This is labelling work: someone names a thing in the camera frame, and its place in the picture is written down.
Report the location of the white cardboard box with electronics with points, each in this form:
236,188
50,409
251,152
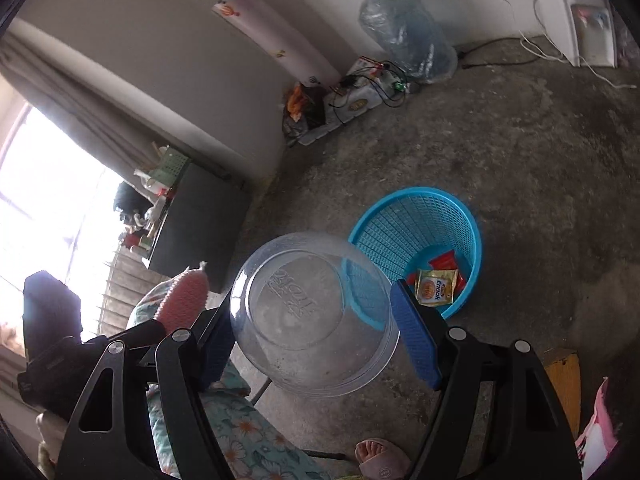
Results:
357,102

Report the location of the clear plastic bowl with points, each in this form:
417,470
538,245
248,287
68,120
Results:
315,320

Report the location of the person's foot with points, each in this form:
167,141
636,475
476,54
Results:
375,450

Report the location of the dark cabinet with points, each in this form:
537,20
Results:
200,230

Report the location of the red snack packet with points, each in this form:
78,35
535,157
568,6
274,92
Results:
445,261

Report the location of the black metal frame leg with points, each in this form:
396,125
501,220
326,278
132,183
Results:
261,392

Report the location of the black cloth bundle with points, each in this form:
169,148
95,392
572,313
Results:
129,197

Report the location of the pink bristle brush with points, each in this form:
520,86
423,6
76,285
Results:
182,300

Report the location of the green plastic crate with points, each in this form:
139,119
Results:
172,167

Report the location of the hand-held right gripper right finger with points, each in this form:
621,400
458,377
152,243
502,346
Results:
415,340

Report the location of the yellow wooden board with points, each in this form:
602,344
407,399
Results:
565,385

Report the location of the foot in pink slipper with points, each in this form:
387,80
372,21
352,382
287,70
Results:
387,467

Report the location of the large blue water jug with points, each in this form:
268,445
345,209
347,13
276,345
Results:
405,30

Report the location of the orange plastic bag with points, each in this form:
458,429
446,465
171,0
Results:
295,100

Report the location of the pink printed cloth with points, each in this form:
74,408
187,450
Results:
600,435

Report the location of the blue plastic mesh basket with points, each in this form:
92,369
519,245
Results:
400,230

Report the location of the grey curtain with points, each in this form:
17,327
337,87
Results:
75,90

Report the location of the rolled white printed mat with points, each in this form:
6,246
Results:
272,30

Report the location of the teal floral bedsheet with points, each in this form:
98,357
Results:
240,425

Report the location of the yellow snack packet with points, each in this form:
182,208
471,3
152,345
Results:
436,287

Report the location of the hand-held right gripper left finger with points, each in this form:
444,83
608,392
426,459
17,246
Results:
216,352

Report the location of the white appliance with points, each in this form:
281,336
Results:
575,15

